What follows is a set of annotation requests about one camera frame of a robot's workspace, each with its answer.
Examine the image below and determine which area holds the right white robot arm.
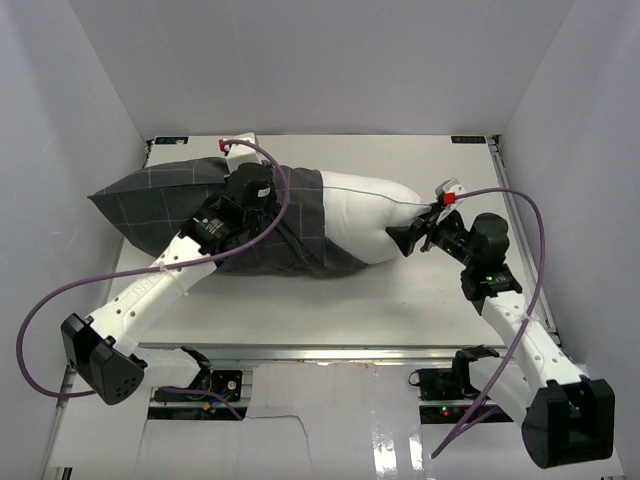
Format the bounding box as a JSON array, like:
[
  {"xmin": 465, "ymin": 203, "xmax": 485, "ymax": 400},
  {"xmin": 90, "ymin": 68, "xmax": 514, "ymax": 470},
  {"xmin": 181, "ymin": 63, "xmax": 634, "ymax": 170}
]
[{"xmin": 387, "ymin": 213, "xmax": 615, "ymax": 469}]

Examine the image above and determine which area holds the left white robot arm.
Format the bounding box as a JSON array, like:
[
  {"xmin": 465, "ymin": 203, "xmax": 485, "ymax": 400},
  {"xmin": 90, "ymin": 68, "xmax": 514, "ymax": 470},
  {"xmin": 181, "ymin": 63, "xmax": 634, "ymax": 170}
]
[{"xmin": 61, "ymin": 163, "xmax": 282, "ymax": 405}]

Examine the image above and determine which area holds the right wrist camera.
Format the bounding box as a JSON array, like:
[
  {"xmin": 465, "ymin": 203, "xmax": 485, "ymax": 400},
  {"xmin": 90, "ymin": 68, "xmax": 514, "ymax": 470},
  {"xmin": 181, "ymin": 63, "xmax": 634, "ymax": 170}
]
[{"xmin": 435, "ymin": 178, "xmax": 466, "ymax": 209}]

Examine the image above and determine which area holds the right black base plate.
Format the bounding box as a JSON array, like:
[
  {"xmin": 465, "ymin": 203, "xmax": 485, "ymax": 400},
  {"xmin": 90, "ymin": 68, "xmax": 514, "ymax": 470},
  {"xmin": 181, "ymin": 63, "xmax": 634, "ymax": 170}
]
[{"xmin": 408, "ymin": 368, "xmax": 479, "ymax": 424}]

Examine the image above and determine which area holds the left blue corner label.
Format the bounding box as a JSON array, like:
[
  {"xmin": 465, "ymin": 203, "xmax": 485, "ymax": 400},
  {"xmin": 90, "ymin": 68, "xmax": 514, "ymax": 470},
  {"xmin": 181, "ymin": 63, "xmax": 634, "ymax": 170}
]
[{"xmin": 154, "ymin": 136, "xmax": 189, "ymax": 145}]

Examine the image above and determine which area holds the white pillow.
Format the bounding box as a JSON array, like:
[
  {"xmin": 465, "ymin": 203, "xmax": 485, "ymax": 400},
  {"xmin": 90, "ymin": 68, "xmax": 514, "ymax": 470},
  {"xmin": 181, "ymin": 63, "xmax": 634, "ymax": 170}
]
[{"xmin": 321, "ymin": 171, "xmax": 430, "ymax": 265}]

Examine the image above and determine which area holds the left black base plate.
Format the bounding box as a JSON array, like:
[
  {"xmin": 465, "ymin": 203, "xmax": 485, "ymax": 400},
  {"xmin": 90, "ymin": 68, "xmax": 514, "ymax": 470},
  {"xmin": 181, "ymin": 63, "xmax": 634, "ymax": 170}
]
[{"xmin": 148, "ymin": 370, "xmax": 252, "ymax": 421}]

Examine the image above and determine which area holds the dark grey checked pillowcase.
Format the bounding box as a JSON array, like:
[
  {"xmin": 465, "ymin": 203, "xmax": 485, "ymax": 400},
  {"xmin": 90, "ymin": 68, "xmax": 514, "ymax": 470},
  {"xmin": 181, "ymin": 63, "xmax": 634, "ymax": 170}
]
[{"xmin": 89, "ymin": 157, "xmax": 367, "ymax": 277}]

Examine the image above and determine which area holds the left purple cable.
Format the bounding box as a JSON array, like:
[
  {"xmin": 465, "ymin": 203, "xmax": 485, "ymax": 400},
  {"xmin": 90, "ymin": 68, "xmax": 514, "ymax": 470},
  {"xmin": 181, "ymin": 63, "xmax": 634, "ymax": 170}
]
[{"xmin": 15, "ymin": 139, "xmax": 294, "ymax": 399}]

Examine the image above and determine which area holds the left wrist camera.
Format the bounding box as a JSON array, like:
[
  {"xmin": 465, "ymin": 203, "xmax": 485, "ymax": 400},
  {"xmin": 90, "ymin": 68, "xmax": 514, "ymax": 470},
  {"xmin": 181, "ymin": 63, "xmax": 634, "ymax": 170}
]
[{"xmin": 219, "ymin": 132, "xmax": 261, "ymax": 173}]

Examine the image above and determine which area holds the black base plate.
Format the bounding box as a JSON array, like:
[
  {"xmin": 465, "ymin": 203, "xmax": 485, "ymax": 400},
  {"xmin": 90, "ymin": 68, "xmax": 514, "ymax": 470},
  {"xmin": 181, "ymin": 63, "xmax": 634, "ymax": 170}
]
[
  {"xmin": 408, "ymin": 368, "xmax": 479, "ymax": 424},
  {"xmin": 148, "ymin": 370, "xmax": 252, "ymax": 421}
]

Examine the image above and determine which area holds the aluminium front rail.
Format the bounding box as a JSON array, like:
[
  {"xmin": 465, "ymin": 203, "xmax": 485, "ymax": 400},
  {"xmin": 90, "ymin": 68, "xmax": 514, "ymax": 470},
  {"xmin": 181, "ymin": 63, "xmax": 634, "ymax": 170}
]
[{"xmin": 87, "ymin": 344, "xmax": 564, "ymax": 366}]

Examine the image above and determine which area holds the blue corner label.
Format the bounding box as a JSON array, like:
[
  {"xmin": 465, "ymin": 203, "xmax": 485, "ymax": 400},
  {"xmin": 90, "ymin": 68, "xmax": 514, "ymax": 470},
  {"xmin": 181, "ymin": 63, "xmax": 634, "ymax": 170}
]
[
  {"xmin": 154, "ymin": 136, "xmax": 189, "ymax": 145},
  {"xmin": 451, "ymin": 135, "xmax": 486, "ymax": 144}
]

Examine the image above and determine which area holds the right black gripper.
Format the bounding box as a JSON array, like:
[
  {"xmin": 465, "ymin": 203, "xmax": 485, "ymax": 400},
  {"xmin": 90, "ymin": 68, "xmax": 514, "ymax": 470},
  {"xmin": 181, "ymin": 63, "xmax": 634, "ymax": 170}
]
[{"xmin": 385, "ymin": 202, "xmax": 478, "ymax": 269}]

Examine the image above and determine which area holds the right blue corner label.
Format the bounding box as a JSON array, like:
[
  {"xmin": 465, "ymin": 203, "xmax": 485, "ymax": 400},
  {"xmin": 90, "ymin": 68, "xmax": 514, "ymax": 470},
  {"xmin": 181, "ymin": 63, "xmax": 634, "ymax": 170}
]
[{"xmin": 451, "ymin": 135, "xmax": 486, "ymax": 144}]

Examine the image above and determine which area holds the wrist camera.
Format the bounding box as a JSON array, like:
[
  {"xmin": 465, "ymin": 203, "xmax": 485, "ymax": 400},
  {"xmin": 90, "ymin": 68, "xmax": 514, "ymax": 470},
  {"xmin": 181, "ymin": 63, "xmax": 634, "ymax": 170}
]
[
  {"xmin": 219, "ymin": 132, "xmax": 261, "ymax": 173},
  {"xmin": 435, "ymin": 178, "xmax": 466, "ymax": 209}
]

